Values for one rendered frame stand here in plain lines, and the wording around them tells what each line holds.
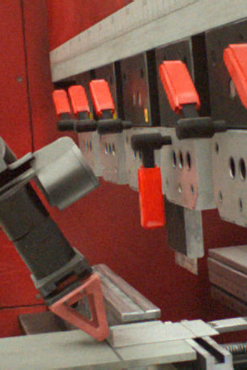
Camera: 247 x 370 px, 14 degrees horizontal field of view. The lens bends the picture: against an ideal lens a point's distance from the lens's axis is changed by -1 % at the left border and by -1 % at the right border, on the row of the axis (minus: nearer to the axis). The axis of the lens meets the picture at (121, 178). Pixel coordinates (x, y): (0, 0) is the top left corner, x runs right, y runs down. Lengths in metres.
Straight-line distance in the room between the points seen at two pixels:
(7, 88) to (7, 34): 0.11
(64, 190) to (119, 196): 0.90
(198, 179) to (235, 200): 0.12
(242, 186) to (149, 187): 0.23
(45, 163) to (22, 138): 0.85
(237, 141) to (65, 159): 0.38
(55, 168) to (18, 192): 0.05
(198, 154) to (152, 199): 0.10
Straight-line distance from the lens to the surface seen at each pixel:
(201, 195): 0.93
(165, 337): 1.18
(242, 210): 0.80
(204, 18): 0.88
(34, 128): 2.00
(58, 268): 1.14
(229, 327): 1.21
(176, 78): 0.86
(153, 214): 1.00
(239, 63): 0.67
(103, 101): 1.23
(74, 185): 1.13
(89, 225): 2.02
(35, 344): 1.21
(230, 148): 0.81
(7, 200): 1.13
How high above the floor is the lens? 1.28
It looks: 4 degrees down
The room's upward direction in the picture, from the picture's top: 4 degrees counter-clockwise
